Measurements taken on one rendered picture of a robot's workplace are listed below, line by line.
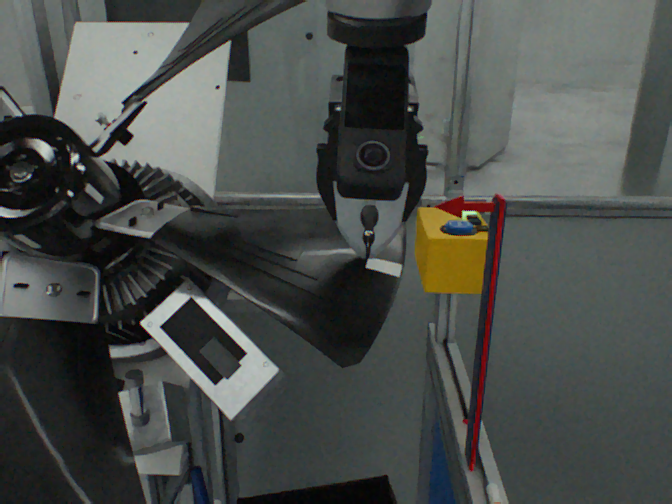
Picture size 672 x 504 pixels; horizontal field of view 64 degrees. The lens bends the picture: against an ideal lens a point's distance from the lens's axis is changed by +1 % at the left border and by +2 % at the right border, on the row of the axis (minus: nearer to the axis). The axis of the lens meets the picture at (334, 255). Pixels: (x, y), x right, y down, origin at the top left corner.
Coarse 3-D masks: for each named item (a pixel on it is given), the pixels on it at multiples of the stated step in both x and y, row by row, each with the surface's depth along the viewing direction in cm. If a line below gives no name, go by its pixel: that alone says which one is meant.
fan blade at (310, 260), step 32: (192, 224) 52; (224, 224) 52; (256, 224) 53; (288, 224) 54; (320, 224) 55; (192, 256) 47; (224, 256) 48; (256, 256) 48; (288, 256) 49; (320, 256) 49; (352, 256) 50; (384, 256) 51; (256, 288) 45; (288, 288) 46; (320, 288) 46; (352, 288) 47; (384, 288) 47; (288, 320) 43; (320, 320) 44; (352, 320) 44; (384, 320) 45; (352, 352) 43
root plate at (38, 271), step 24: (24, 264) 50; (48, 264) 52; (72, 264) 53; (0, 288) 48; (24, 288) 50; (72, 288) 53; (96, 288) 55; (0, 312) 48; (24, 312) 49; (48, 312) 51; (72, 312) 52; (96, 312) 54
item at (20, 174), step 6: (18, 162) 49; (24, 162) 49; (12, 168) 49; (18, 168) 48; (24, 168) 48; (30, 168) 48; (12, 174) 48; (18, 174) 48; (24, 174) 48; (30, 174) 48; (18, 180) 48; (24, 180) 48
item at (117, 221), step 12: (132, 204) 56; (144, 204) 57; (156, 204) 57; (108, 216) 52; (120, 216) 52; (132, 216) 53; (156, 216) 54; (168, 216) 54; (108, 228) 50; (120, 228) 50; (132, 228) 50; (144, 228) 51; (156, 228) 51
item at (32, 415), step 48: (0, 336) 47; (48, 336) 49; (96, 336) 53; (0, 384) 46; (48, 384) 48; (96, 384) 51; (0, 432) 45; (48, 432) 47; (96, 432) 50; (0, 480) 44; (48, 480) 46; (96, 480) 48
